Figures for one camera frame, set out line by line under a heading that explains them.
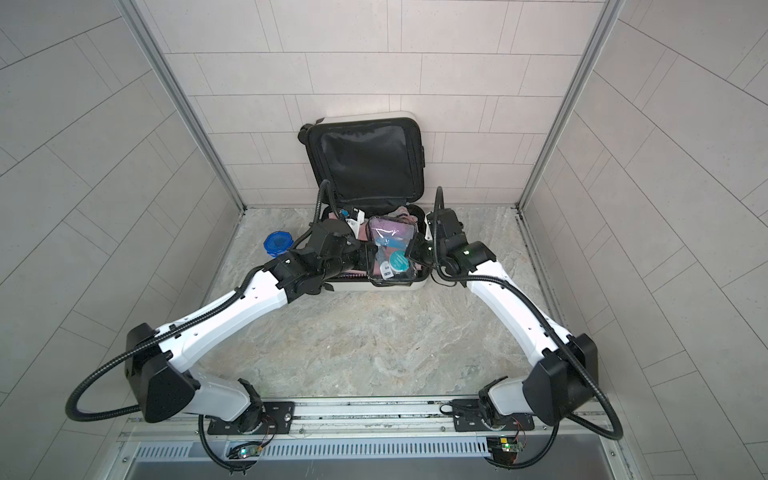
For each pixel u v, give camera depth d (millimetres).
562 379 487
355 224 651
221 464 643
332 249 544
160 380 374
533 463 645
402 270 770
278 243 894
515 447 667
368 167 959
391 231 771
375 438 691
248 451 640
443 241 572
